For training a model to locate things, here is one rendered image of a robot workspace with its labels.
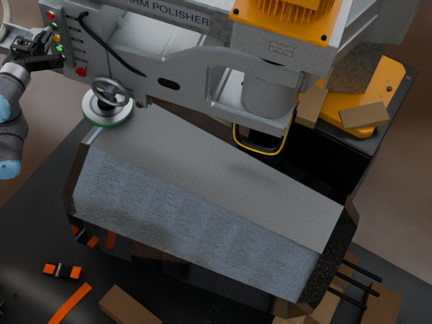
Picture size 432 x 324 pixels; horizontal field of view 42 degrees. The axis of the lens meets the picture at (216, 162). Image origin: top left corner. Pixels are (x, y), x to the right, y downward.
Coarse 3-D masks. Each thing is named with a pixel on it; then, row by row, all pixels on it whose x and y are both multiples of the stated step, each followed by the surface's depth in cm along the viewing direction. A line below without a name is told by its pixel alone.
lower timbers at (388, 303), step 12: (348, 252) 289; (336, 276) 282; (348, 276) 282; (372, 288) 282; (384, 288) 282; (372, 300) 278; (384, 300) 279; (396, 300) 279; (372, 312) 275; (384, 312) 275; (396, 312) 276
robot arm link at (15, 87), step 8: (0, 80) 164; (8, 80) 165; (16, 80) 166; (0, 88) 163; (8, 88) 164; (16, 88) 166; (24, 88) 170; (0, 96) 162; (8, 96) 163; (16, 96) 166; (0, 104) 161; (8, 104) 163; (16, 104) 167; (0, 112) 162; (8, 112) 164; (16, 112) 169; (0, 120) 165; (8, 120) 168
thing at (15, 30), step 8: (8, 24) 223; (8, 32) 226; (16, 32) 225; (24, 32) 223; (8, 40) 224; (16, 40) 224; (32, 40) 225; (0, 48) 218; (8, 48) 217; (56, 72) 219; (136, 104) 211
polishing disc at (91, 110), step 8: (88, 96) 237; (96, 96) 237; (120, 96) 238; (88, 104) 235; (96, 104) 235; (128, 104) 236; (88, 112) 233; (96, 112) 233; (104, 112) 233; (112, 112) 234; (120, 112) 234; (128, 112) 234; (96, 120) 231; (104, 120) 231; (112, 120) 232; (120, 120) 232
